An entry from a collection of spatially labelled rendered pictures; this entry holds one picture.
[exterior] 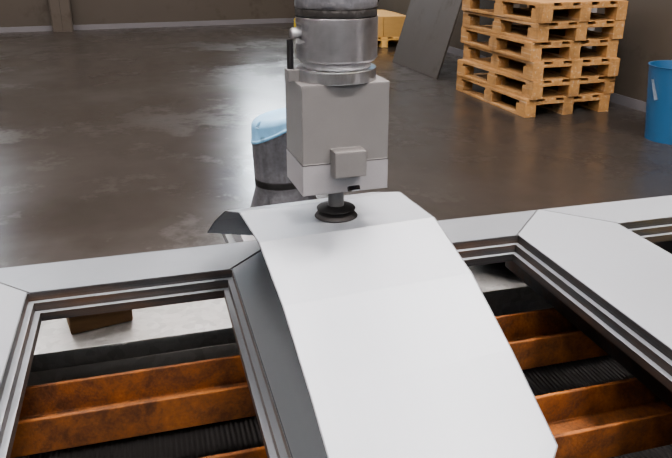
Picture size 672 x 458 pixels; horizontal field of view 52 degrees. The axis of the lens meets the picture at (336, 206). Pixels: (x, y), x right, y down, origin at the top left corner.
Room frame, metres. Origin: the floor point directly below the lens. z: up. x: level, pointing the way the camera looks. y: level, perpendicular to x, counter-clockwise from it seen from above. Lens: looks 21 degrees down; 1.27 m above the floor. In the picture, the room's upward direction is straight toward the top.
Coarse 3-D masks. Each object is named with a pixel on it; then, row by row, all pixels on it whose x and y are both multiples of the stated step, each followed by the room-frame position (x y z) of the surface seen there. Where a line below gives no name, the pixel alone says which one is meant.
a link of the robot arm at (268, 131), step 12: (264, 120) 1.33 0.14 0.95; (276, 120) 1.32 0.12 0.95; (252, 132) 1.34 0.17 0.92; (264, 132) 1.32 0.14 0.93; (276, 132) 1.31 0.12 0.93; (252, 144) 1.35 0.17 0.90; (264, 144) 1.32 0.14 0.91; (276, 144) 1.31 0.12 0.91; (264, 156) 1.32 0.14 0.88; (276, 156) 1.31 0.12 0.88; (264, 168) 1.32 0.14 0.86; (276, 168) 1.31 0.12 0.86; (264, 180) 1.32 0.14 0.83; (276, 180) 1.31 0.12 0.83; (288, 180) 1.31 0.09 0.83
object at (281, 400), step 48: (480, 240) 0.97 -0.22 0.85; (96, 288) 0.82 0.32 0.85; (144, 288) 0.84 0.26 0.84; (192, 288) 0.85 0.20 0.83; (240, 288) 0.81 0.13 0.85; (576, 288) 0.84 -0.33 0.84; (240, 336) 0.73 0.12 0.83; (288, 336) 0.70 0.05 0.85; (624, 336) 0.73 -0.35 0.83; (288, 384) 0.60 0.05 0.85; (0, 432) 0.54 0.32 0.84; (288, 432) 0.53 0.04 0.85
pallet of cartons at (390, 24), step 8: (384, 16) 9.35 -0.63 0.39; (392, 16) 9.36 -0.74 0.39; (400, 16) 9.38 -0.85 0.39; (384, 24) 9.33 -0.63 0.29; (392, 24) 9.36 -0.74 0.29; (400, 24) 9.38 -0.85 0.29; (384, 32) 9.33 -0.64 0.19; (392, 32) 9.36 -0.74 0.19; (400, 32) 9.38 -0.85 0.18; (384, 40) 9.30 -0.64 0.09; (392, 40) 9.84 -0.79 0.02
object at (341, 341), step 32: (384, 288) 0.54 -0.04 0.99; (416, 288) 0.55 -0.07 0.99; (448, 288) 0.55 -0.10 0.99; (288, 320) 0.50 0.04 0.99; (320, 320) 0.50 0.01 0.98; (352, 320) 0.51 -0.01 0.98; (384, 320) 0.51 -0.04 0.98; (416, 320) 0.52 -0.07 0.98; (448, 320) 0.52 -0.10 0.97; (480, 320) 0.53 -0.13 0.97; (320, 352) 0.48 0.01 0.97; (352, 352) 0.48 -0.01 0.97; (384, 352) 0.48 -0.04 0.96; (416, 352) 0.49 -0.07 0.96; (448, 352) 0.49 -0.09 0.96; (480, 352) 0.50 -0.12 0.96; (320, 384) 0.45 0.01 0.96; (352, 384) 0.46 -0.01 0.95
